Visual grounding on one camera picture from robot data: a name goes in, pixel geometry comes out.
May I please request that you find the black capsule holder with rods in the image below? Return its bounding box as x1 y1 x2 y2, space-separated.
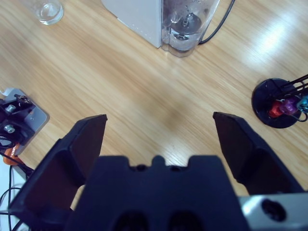
251 74 308 128

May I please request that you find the purple coffee capsule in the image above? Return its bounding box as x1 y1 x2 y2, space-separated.
280 96 297 115

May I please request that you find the clear water tank dark lid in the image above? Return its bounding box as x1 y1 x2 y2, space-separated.
160 0 221 58

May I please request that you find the clear drinking glass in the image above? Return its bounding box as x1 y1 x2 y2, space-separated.
33 0 64 26

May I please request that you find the blue coffee capsule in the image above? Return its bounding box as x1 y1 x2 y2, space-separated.
297 95 308 110

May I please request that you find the red coffee capsule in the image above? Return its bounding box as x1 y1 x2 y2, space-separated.
269 101 282 118

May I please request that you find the thin black cable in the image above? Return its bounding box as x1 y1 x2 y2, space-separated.
0 165 34 231

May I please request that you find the orange plastic clip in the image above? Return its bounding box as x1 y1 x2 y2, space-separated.
2 147 23 166

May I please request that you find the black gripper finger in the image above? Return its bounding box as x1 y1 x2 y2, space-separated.
8 114 108 231
213 112 305 195

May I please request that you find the black power cable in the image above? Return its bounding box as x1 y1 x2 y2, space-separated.
199 0 236 44

